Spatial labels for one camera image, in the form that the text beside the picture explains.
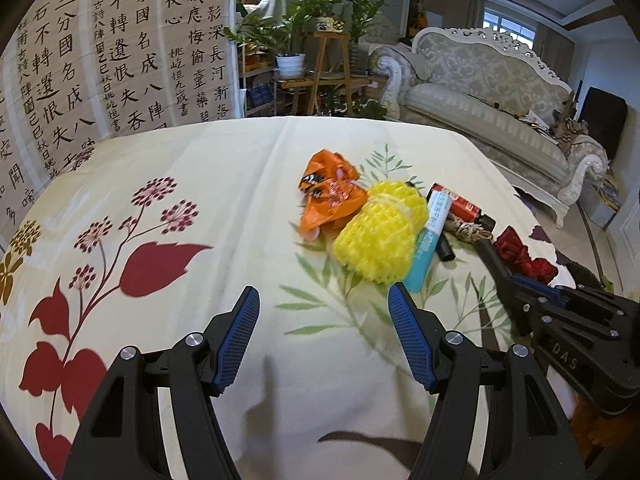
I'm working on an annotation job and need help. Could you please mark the cream floral tablecloth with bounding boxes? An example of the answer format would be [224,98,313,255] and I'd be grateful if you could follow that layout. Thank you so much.
[0,116,576,480]

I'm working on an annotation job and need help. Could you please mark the ornate white carved sofa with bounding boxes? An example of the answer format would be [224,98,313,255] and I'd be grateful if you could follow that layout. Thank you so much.
[370,26,611,228]

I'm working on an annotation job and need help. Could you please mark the beige window curtain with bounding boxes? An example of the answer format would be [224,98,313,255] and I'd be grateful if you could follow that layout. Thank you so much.
[425,0,483,31]
[537,27,568,78]

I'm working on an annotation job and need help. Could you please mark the patterned armchair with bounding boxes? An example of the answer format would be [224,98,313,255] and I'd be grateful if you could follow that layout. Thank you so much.
[367,10,406,48]

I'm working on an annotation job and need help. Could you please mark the yellow foam fruit net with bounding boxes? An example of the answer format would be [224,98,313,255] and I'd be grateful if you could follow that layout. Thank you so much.
[332,180,431,283]

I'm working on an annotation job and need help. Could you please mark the white and blue tube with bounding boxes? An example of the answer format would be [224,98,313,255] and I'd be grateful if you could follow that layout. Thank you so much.
[402,190,453,293]

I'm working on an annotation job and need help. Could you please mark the dark red bottle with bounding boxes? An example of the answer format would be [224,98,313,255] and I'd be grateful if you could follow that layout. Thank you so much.
[427,182,497,233]

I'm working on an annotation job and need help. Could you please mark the striped brown cushion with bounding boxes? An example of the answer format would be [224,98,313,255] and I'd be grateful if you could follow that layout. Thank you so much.
[552,117,588,153]

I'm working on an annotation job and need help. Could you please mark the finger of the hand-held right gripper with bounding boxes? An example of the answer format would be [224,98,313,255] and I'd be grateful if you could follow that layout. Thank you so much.
[475,239,571,336]
[512,275,626,311]

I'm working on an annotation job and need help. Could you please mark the green plant in dark pot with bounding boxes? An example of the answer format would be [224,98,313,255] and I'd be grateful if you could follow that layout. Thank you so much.
[345,0,388,61]

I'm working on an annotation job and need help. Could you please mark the person's right forearm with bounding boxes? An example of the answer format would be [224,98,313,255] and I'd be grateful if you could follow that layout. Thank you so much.
[570,395,640,461]

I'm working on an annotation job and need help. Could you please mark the white metal shelf rack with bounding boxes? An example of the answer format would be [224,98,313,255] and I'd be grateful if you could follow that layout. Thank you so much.
[239,45,281,118]

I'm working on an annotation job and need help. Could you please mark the red ribbon bow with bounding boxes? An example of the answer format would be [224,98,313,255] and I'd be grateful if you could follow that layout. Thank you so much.
[492,226,560,286]

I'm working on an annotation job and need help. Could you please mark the small black bottle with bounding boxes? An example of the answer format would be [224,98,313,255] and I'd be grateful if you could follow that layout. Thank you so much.
[432,232,457,262]

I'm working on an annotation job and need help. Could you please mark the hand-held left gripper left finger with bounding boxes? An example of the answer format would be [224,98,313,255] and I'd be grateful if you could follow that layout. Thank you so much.
[62,285,261,480]

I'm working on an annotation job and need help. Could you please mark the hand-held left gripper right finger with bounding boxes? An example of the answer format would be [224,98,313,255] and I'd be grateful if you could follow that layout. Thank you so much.
[387,282,586,480]

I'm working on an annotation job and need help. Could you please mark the dark long-necked instrument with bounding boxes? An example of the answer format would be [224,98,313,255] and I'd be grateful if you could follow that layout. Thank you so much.
[562,80,583,121]

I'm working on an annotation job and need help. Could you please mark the window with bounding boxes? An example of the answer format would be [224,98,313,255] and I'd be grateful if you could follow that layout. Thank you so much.
[484,7,538,46]

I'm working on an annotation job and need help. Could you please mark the wooden plant stand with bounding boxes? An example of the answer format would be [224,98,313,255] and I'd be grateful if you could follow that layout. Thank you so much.
[287,32,373,118]

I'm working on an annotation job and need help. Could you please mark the green plant in white pot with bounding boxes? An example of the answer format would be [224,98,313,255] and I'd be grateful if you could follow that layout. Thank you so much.
[222,0,321,80]

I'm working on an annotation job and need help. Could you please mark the orange plastic bag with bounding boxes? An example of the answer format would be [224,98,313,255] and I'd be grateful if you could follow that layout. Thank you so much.
[299,149,371,241]

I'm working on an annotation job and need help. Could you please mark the grey storage box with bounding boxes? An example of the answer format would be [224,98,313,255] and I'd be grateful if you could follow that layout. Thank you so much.
[582,170,623,221]

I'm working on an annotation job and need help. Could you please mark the low green plant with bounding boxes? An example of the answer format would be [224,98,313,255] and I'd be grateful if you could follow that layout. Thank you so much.
[320,85,388,121]

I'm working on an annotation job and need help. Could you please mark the brown twine bundle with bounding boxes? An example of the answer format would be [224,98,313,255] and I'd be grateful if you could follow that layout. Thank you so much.
[445,212,496,246]

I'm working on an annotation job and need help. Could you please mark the loose papers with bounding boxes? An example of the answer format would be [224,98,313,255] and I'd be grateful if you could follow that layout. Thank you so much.
[517,110,553,136]

